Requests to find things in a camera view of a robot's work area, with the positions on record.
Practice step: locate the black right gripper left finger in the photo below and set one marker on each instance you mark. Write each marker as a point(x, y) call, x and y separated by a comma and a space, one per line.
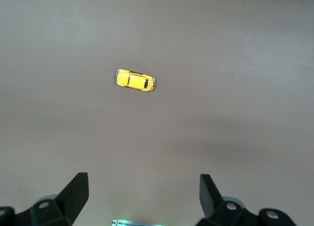
point(61, 208)

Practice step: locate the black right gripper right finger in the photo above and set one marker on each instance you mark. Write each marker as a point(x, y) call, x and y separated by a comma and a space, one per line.
point(220, 211)

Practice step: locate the yellow beetle toy car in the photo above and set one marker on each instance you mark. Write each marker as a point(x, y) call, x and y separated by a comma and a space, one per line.
point(133, 80)

